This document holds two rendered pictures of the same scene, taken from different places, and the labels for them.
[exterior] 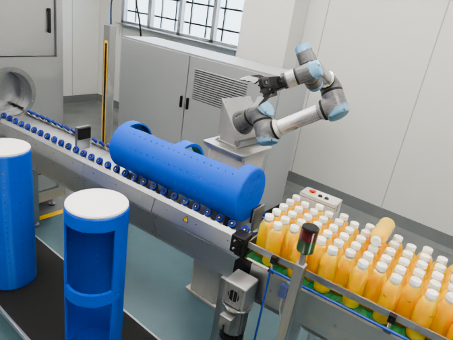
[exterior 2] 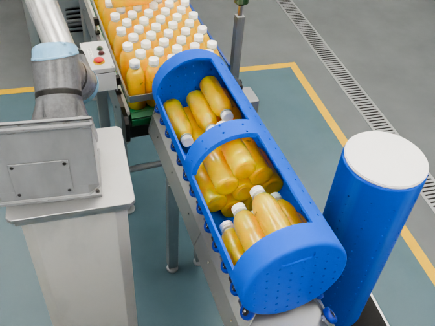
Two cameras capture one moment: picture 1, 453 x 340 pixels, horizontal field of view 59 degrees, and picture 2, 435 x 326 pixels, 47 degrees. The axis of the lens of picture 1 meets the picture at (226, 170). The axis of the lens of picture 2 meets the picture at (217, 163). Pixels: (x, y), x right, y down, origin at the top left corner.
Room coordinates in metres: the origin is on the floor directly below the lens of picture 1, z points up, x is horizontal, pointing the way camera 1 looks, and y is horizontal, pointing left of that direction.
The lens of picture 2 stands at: (2.93, 0.86, 2.14)
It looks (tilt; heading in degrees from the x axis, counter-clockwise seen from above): 43 degrees down; 216
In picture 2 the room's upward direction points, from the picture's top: 5 degrees clockwise
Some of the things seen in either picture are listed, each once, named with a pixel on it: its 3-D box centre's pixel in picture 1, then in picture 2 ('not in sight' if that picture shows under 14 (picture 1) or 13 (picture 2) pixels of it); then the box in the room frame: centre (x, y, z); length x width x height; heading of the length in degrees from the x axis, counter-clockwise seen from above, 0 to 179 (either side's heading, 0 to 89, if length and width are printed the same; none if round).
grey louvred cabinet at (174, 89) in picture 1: (198, 120); not in sight; (4.27, 0.39, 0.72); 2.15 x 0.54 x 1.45; 55
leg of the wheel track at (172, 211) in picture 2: not in sight; (172, 228); (1.85, -0.16, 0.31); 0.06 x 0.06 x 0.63; 59
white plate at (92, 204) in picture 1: (97, 202); (386, 158); (1.58, 0.55, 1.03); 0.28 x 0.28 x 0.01
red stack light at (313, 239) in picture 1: (309, 233); not in sight; (1.25, -0.33, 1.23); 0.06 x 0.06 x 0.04
